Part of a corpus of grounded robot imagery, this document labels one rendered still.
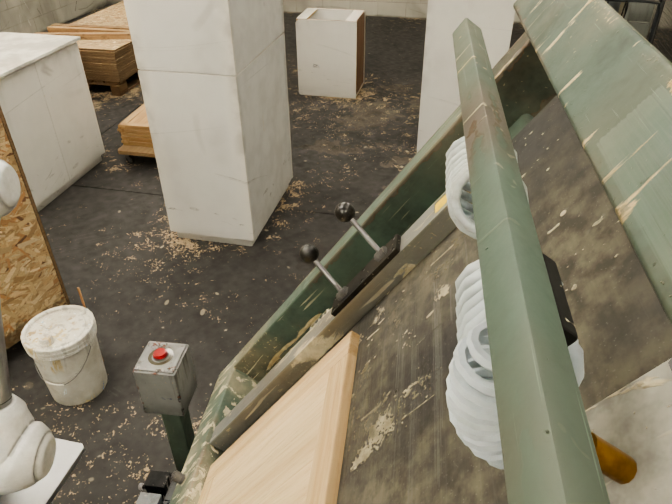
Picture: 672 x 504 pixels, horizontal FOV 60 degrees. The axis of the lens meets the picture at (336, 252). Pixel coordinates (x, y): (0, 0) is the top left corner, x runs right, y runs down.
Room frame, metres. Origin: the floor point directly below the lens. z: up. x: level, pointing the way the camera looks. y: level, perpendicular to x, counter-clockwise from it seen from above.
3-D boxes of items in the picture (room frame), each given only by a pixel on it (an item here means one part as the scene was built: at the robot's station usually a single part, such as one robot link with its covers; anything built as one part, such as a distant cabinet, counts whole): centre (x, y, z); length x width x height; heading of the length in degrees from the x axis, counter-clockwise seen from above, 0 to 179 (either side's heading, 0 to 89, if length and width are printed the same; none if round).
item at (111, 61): (6.98, 2.31, 0.23); 2.45 x 1.03 x 0.45; 167
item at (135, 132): (4.40, 1.38, 0.15); 0.61 x 0.52 x 0.31; 167
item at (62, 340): (1.89, 1.20, 0.24); 0.32 x 0.30 x 0.47; 167
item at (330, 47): (5.82, 0.02, 0.36); 0.58 x 0.45 x 0.72; 77
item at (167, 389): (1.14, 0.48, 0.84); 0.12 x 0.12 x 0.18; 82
